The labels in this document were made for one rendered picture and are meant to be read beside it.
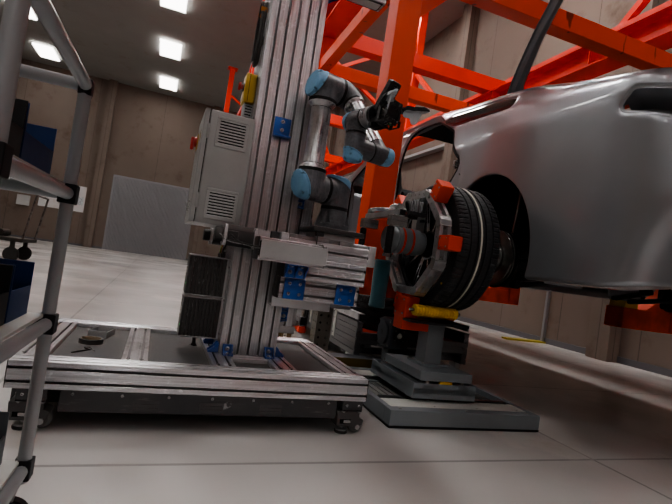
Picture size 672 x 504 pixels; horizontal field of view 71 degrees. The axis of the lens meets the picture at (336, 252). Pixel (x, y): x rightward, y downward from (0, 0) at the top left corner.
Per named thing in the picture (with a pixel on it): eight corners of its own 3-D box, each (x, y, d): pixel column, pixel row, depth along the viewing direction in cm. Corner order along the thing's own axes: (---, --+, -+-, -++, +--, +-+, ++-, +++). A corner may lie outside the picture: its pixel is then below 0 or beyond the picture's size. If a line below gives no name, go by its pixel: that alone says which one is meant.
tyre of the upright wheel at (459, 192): (522, 246, 213) (469, 168, 261) (478, 237, 205) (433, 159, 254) (453, 336, 253) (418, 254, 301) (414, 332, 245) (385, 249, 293)
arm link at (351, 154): (373, 165, 175) (377, 136, 176) (349, 157, 169) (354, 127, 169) (360, 167, 182) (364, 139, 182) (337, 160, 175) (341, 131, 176)
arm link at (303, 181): (331, 203, 195) (350, 75, 197) (300, 196, 186) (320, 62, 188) (315, 204, 205) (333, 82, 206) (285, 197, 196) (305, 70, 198)
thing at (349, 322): (366, 348, 303) (371, 314, 303) (352, 347, 300) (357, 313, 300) (281, 302, 536) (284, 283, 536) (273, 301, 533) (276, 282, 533)
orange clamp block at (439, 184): (447, 204, 232) (455, 188, 228) (433, 201, 230) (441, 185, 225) (442, 197, 238) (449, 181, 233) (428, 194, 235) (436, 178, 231)
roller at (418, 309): (461, 321, 241) (463, 310, 241) (411, 315, 231) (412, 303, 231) (455, 319, 246) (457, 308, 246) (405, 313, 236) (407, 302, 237)
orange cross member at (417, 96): (526, 155, 568) (531, 121, 569) (326, 101, 484) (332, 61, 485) (519, 157, 580) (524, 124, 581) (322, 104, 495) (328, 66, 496)
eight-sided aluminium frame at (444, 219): (441, 301, 222) (457, 187, 224) (429, 299, 220) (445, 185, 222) (391, 289, 274) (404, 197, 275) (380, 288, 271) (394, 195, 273)
